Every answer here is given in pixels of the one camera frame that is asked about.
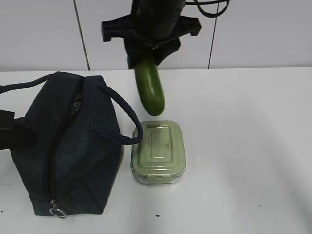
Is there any green cucumber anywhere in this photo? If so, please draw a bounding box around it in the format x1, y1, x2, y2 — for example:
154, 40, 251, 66
134, 57, 165, 116

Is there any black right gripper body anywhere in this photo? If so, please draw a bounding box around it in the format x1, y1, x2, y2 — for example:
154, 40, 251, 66
101, 15, 201, 60

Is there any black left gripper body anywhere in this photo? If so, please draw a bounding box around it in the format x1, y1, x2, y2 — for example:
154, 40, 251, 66
0, 110, 15, 150

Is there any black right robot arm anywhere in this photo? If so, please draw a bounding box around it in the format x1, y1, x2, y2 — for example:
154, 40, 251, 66
101, 0, 201, 69

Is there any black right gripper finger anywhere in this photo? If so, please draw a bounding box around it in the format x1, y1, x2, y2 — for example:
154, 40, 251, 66
153, 45, 180, 66
127, 51, 144, 69

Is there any green lid food container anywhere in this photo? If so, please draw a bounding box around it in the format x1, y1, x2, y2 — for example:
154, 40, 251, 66
130, 120, 186, 184

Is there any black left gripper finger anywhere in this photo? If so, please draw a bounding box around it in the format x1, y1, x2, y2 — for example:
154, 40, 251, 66
12, 117, 38, 147

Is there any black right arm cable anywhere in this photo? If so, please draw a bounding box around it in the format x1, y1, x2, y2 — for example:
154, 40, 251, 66
185, 0, 232, 18

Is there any dark blue zip bag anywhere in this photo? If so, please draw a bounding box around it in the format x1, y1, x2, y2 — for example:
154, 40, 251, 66
0, 72, 143, 218

